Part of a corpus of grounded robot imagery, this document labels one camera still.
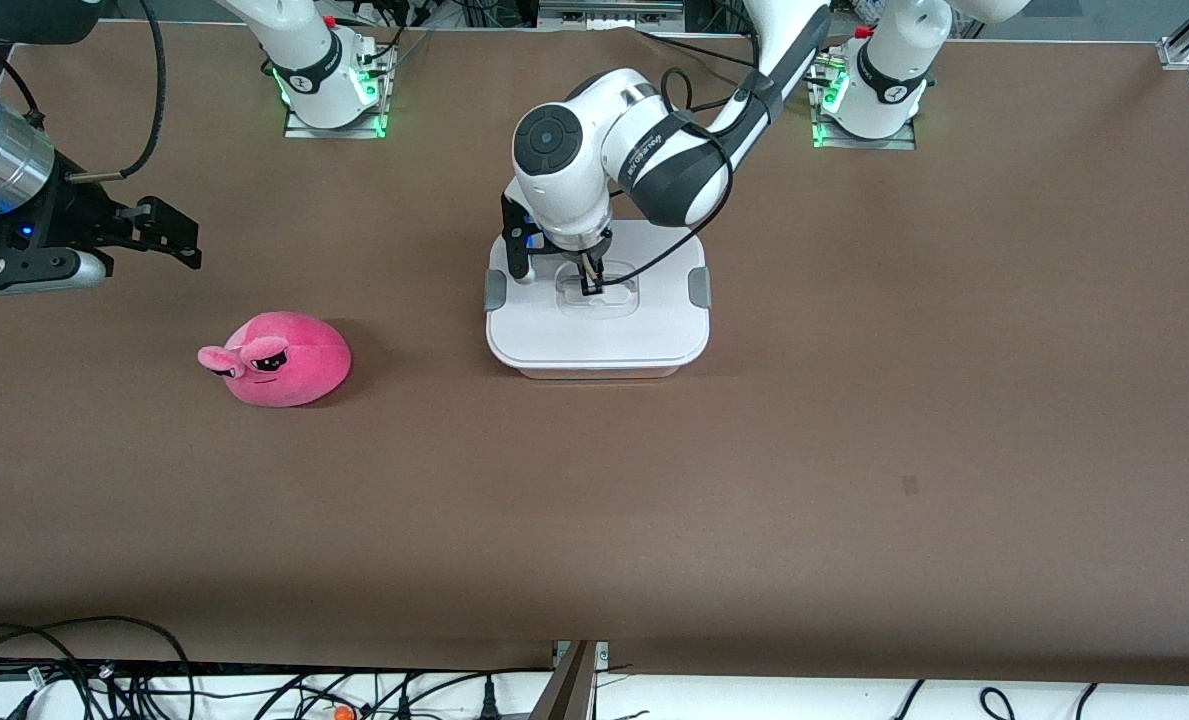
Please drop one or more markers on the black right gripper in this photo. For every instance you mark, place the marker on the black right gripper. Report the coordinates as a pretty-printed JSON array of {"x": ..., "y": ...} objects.
[{"x": 66, "y": 224}]

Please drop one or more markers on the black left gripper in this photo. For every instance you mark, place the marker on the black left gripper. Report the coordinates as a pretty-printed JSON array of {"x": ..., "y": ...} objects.
[{"x": 590, "y": 266}]

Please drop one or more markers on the white box lid grey clips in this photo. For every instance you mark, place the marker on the white box lid grey clips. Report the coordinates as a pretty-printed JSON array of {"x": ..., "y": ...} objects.
[{"x": 644, "y": 330}]

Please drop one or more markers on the pink plush toy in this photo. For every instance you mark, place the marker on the pink plush toy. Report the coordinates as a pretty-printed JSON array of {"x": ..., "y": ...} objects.
[{"x": 294, "y": 365}]

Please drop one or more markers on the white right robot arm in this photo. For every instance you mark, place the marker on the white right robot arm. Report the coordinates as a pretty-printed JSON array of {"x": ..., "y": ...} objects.
[{"x": 304, "y": 50}]

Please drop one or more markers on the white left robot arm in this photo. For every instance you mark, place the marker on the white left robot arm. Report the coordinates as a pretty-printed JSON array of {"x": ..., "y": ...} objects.
[{"x": 564, "y": 150}]

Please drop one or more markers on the pink translucent plastic box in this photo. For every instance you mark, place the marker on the pink translucent plastic box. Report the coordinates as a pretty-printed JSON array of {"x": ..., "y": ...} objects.
[{"x": 594, "y": 372}]

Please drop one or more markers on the aluminium profile beam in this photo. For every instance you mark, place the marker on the aluminium profile beam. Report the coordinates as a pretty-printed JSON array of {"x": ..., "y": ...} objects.
[{"x": 569, "y": 690}]

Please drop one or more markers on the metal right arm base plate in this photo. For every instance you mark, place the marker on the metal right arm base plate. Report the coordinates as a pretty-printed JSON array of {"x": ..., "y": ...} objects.
[{"x": 349, "y": 132}]

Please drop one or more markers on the grey metal equipment frame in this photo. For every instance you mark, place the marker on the grey metal equipment frame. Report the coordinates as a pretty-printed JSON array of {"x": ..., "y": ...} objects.
[{"x": 609, "y": 12}]

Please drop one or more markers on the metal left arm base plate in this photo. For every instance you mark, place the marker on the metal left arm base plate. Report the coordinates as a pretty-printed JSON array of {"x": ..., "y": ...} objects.
[{"x": 884, "y": 144}]

